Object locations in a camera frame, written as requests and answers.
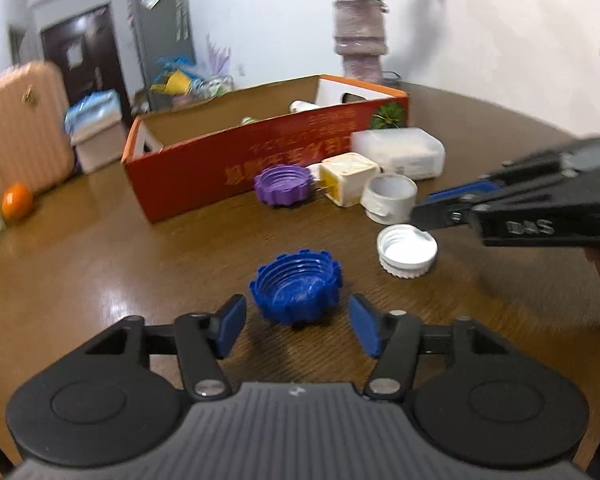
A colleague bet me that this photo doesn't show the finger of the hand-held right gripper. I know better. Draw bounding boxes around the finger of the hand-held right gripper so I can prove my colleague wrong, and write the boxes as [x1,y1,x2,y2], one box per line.
[411,192,481,233]
[427,147,566,202]

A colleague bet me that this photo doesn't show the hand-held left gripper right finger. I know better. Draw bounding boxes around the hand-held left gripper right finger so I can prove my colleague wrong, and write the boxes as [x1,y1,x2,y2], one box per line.
[349,294,513,403]

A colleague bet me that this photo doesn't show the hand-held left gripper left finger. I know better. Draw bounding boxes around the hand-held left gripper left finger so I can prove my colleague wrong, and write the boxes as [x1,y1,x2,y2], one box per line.
[82,294,247,402]

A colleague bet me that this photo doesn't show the white bottle cap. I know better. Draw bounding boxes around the white bottle cap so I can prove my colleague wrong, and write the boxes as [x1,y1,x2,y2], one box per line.
[376,225,438,279]

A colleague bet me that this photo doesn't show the blue bottle cap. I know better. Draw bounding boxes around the blue bottle cap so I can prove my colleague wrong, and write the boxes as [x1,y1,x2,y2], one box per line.
[249,250,343,329]

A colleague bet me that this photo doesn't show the cream square cap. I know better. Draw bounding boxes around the cream square cap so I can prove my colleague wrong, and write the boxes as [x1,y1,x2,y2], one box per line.
[320,152,381,208]

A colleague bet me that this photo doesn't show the purple bottle cap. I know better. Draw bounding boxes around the purple bottle cap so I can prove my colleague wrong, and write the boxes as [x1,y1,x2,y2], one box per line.
[254,166,313,208]

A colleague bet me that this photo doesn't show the red cardboard box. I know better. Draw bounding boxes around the red cardboard box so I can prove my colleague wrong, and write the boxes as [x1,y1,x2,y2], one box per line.
[121,74,411,224]

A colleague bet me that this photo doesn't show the white plastic box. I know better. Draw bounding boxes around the white plastic box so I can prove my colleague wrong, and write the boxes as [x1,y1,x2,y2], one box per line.
[352,127,446,181]

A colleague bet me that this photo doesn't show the pink textured vase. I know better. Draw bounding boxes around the pink textured vase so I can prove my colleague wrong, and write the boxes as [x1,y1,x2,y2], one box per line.
[332,0,391,84]

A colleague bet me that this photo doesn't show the white square container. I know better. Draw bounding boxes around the white square container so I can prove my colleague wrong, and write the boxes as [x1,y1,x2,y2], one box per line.
[72,122,129,175]

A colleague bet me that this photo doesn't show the orange fruit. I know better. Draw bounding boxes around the orange fruit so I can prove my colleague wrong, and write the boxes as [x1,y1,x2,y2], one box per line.
[1,183,34,222]

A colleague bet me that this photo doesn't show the blue and yellow bag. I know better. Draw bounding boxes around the blue and yellow bag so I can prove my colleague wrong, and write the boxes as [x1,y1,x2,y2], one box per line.
[150,57,206,96]

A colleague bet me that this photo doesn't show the blue plastic packet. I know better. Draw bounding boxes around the blue plastic packet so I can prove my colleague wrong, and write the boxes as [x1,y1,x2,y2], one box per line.
[64,91,121,134]

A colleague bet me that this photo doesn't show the pale purple wrapped bouquet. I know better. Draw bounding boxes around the pale purple wrapped bouquet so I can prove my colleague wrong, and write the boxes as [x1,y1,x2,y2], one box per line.
[200,35,236,99]

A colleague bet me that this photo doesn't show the pink ribbed suitcase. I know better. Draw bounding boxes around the pink ribbed suitcase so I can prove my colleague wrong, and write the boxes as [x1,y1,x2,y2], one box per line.
[0,60,76,197]

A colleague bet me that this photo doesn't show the dark brown entrance door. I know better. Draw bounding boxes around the dark brown entrance door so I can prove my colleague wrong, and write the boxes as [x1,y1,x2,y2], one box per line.
[40,4,131,111]

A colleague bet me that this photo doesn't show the grey cabinet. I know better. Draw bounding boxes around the grey cabinet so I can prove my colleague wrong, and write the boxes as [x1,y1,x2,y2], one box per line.
[128,0,197,111]

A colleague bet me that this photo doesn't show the hanging packets on refrigerator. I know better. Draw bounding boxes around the hanging packets on refrigerator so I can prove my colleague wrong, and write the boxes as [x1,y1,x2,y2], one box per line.
[172,0,191,41]

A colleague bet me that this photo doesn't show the side room door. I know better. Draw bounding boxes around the side room door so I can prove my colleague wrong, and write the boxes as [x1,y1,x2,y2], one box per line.
[7,25,29,66]

